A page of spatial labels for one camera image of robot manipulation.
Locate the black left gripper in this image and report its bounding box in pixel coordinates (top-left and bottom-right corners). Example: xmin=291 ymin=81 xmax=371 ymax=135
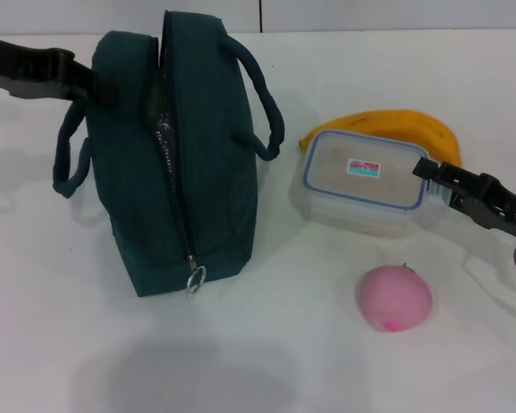
xmin=0 ymin=35 xmax=122 ymax=109

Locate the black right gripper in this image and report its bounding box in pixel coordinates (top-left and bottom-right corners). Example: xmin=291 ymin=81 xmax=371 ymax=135
xmin=411 ymin=157 xmax=516 ymax=245

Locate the yellow banana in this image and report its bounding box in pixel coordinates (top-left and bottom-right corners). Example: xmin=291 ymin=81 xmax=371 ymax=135
xmin=298 ymin=109 xmax=464 ymax=170

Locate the clear plastic blue-rimmed food container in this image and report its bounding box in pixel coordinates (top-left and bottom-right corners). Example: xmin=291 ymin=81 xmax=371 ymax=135
xmin=290 ymin=128 xmax=431 ymax=238

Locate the dark teal insulated lunch bag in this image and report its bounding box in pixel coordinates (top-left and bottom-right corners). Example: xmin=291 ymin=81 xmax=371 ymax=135
xmin=52 ymin=8 xmax=287 ymax=299

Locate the pink toy peach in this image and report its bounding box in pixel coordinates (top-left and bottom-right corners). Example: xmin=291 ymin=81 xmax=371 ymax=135
xmin=354 ymin=262 xmax=434 ymax=333

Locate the metal zipper pull ring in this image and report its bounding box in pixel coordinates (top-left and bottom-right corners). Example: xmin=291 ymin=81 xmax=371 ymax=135
xmin=185 ymin=254 xmax=208 ymax=296

